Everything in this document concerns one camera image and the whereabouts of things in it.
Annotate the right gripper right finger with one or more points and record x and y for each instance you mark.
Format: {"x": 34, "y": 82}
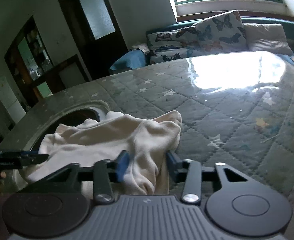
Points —
{"x": 186, "y": 171}

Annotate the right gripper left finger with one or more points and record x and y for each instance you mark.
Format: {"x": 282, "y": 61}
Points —
{"x": 107, "y": 172}

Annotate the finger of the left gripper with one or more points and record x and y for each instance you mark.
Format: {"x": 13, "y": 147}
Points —
{"x": 32, "y": 158}

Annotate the cream white garment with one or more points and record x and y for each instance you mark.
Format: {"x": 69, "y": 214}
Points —
{"x": 146, "y": 140}

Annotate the black round induction cooktop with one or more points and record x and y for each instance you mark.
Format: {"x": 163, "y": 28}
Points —
{"x": 74, "y": 118}

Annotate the white refrigerator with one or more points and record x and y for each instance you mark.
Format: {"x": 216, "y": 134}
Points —
{"x": 10, "y": 101}

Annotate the dark wooden display cabinet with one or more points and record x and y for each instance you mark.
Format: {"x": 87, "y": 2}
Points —
{"x": 34, "y": 72}

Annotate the grey quilted star table cover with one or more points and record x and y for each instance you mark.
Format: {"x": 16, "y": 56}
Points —
{"x": 236, "y": 107}

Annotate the blue covered sofa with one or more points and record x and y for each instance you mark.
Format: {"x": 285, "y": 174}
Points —
{"x": 139, "y": 55}

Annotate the long butterfly print cushion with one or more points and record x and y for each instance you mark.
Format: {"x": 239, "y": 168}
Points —
{"x": 173, "y": 45}

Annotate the dark door with frosted glass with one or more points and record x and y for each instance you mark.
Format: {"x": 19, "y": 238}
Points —
{"x": 96, "y": 34}

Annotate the square butterfly print cushion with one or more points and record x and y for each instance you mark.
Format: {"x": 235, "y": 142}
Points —
{"x": 223, "y": 33}

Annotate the beige plain cushion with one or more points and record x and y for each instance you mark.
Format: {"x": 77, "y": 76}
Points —
{"x": 267, "y": 37}

